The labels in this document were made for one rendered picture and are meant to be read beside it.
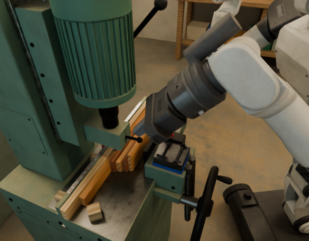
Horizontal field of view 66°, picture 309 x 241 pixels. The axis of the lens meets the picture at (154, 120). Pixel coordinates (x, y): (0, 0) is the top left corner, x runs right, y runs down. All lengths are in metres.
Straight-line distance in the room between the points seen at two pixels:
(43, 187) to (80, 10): 0.69
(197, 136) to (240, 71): 1.96
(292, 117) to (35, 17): 0.55
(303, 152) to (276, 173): 1.77
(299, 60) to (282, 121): 0.40
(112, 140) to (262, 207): 1.23
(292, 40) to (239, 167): 1.45
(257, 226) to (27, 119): 1.35
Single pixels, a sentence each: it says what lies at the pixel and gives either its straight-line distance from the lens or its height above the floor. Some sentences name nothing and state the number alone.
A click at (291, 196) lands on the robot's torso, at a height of 0.40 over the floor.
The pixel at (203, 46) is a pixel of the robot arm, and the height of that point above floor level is 1.41.
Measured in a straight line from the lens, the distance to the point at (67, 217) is 0.78.
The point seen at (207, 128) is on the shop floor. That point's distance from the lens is 2.41.
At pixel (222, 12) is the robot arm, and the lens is 1.02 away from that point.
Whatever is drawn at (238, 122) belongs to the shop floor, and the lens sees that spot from 2.57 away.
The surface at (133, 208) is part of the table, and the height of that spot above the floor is 0.90.
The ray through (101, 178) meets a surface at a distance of 0.81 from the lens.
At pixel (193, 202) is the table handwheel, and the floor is 0.83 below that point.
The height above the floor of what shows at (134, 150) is 0.98.
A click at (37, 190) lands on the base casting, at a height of 0.80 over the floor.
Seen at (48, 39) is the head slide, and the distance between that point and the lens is 0.64.
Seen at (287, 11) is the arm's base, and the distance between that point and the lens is 0.98.
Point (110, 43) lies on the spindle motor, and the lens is 0.55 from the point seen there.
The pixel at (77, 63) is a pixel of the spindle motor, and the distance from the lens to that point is 0.59.
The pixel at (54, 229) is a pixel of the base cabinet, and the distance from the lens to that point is 1.09.
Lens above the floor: 1.57
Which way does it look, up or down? 40 degrees down
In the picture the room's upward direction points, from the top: straight up
